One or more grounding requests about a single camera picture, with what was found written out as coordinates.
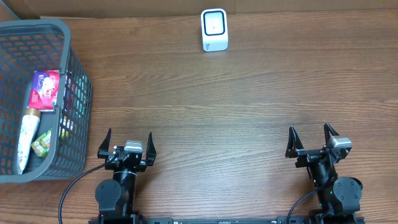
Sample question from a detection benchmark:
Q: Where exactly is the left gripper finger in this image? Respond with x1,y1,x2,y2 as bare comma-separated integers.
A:
146,133,157,159
98,128,112,152

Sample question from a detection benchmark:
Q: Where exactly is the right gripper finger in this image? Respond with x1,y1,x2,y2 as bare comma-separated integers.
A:
323,123,339,146
285,126,304,156

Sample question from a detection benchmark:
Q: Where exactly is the green snack packet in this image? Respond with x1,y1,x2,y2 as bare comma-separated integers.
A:
31,129,52,158

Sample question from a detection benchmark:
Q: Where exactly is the white tube gold cap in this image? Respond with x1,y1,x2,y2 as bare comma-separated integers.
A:
17,108,41,174

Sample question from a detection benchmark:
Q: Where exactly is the red purple pad pack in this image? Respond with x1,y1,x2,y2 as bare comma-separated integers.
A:
27,70,60,112

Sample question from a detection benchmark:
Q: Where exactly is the teal wipes packet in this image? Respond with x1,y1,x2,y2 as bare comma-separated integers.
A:
75,80,86,114

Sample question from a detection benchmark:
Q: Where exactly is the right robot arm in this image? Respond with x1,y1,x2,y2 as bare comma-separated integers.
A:
285,123,365,223

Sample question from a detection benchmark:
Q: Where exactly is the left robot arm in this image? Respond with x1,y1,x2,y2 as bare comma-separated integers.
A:
95,131,157,224

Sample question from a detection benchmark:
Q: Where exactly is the white barcode scanner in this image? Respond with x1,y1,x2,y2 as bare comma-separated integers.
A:
200,8,229,52

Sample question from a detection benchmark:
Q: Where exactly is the grey plastic basket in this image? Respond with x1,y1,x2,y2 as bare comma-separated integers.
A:
1,19,93,184

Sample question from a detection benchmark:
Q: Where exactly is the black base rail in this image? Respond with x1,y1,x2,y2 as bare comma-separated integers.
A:
88,216,366,224

